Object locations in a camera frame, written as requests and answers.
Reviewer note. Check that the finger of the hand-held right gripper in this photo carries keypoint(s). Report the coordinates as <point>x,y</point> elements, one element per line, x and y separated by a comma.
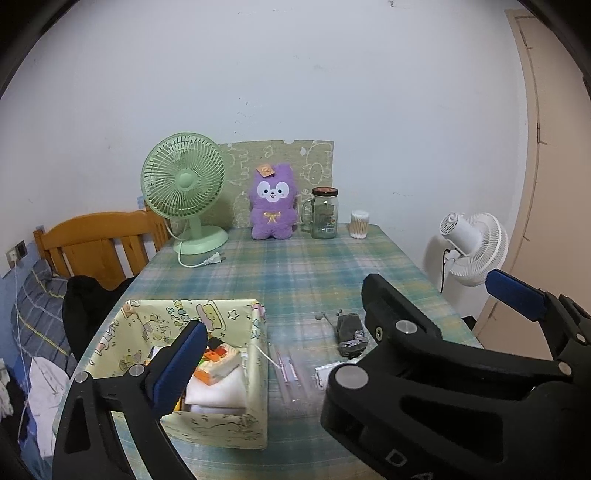
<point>515,295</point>
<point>388,314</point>

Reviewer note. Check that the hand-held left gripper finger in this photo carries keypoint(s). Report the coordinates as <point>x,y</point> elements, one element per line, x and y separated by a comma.
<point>178,364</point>

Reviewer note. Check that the yellow cartoon packet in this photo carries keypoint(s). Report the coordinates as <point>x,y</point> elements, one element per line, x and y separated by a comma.
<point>217,369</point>

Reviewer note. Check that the black cloth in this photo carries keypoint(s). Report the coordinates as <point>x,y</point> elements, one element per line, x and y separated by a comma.
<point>213,344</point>

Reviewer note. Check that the white cloth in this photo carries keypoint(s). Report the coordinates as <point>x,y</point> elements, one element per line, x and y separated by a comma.
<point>221,392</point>

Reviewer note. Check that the printed fabric storage box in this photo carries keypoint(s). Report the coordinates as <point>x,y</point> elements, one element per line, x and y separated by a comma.
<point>217,318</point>

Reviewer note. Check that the dark grey socks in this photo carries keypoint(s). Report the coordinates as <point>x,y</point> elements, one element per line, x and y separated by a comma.
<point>349,330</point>

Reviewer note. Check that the small grey object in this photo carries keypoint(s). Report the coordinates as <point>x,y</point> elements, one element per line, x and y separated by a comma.
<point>318,316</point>

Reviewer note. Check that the white fan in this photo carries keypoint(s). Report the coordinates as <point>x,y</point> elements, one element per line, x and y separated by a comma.
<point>466,235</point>

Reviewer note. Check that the cotton swab container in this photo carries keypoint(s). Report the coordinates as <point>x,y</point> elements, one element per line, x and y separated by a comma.
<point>359,226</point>

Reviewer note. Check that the black clothing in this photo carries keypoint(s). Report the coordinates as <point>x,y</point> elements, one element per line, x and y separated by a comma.
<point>87,304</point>

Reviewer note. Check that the clear packet of pink straws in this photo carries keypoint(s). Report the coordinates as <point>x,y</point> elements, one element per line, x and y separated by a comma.
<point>288,369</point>

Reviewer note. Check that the glass jar mug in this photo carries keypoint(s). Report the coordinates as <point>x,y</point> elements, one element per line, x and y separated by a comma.
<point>323,217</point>

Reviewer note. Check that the beige door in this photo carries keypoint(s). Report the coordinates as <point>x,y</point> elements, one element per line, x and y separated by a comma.
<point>563,184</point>

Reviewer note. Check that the white clothing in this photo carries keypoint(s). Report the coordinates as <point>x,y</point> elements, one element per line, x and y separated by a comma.
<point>46,392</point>

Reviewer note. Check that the blue plaid bedding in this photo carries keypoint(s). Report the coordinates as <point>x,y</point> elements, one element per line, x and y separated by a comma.
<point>41,314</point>

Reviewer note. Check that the purple plush toy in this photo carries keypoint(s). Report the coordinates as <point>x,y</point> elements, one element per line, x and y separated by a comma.
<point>272,217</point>

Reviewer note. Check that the wooden bed headboard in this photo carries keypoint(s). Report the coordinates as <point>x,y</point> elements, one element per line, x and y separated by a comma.
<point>92,230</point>

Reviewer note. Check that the green patterned board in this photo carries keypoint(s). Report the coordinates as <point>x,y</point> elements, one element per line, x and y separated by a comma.
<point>318,157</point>

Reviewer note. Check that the green desk fan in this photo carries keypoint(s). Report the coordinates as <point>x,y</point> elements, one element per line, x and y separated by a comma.
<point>184,180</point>

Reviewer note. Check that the wall socket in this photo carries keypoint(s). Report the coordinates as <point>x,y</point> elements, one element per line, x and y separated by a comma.
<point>18,251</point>

